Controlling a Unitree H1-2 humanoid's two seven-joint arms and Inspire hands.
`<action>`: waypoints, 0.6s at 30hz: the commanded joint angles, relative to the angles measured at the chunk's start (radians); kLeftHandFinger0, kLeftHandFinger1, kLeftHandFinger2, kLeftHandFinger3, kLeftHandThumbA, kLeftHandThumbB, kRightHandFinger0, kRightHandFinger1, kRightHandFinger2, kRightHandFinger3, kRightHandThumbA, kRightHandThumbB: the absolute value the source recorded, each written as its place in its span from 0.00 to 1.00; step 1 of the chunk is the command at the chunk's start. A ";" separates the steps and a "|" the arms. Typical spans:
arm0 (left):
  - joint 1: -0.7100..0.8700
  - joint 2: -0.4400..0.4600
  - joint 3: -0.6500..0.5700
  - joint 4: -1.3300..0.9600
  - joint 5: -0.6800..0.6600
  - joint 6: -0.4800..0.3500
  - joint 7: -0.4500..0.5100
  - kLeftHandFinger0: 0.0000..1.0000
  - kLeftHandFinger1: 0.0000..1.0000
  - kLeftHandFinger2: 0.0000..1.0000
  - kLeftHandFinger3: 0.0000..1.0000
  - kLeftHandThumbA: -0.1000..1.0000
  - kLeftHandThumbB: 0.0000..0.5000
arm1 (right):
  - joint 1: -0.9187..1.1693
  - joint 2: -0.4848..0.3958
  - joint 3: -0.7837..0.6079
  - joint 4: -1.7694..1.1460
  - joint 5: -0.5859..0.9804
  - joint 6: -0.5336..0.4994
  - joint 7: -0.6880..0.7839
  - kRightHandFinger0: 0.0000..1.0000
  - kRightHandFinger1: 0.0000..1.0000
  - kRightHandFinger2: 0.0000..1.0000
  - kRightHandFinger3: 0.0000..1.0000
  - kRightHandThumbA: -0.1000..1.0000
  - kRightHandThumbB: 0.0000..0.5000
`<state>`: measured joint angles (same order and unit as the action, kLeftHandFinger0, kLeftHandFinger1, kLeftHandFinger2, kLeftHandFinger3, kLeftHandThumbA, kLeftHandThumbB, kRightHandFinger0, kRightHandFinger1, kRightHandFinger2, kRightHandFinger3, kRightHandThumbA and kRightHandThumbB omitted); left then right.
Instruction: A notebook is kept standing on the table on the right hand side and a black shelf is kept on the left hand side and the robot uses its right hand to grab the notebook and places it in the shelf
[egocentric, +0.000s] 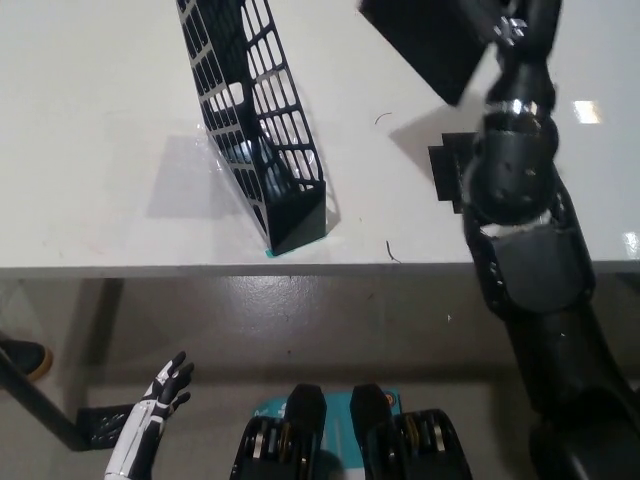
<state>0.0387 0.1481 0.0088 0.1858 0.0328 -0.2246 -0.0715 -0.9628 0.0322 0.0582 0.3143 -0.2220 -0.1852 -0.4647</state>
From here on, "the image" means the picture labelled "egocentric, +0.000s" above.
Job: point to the black notebook with gold corners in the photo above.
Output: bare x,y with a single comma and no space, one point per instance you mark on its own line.
430,40

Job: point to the black metal frame leg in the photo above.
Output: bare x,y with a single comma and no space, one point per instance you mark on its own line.
30,395

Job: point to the black shoe with tan sole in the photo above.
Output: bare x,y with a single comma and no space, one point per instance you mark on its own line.
27,355

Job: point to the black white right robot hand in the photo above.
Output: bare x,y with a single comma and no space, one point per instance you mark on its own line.
530,55

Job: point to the teal tape piece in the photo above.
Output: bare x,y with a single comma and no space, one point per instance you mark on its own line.
271,254

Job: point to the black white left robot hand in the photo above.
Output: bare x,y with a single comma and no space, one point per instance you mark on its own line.
167,387

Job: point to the black mesh file shelf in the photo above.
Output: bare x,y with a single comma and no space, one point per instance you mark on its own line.
300,220

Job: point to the grey table leg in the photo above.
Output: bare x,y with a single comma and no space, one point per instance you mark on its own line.
102,325

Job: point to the black tape patch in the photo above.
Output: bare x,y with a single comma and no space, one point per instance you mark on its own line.
445,170

